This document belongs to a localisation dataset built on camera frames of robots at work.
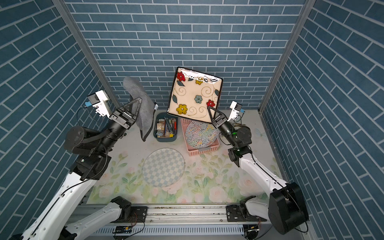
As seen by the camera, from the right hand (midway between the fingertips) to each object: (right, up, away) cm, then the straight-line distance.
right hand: (209, 109), depth 63 cm
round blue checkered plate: (-26, -33, +26) cm, 49 cm away
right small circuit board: (+20, -56, +8) cm, 60 cm away
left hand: (-21, +1, -16) cm, 26 cm away
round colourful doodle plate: (-4, -14, +38) cm, 41 cm away
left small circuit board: (-42, -58, +9) cm, 72 cm away
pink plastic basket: (-9, -23, +27) cm, 37 cm away
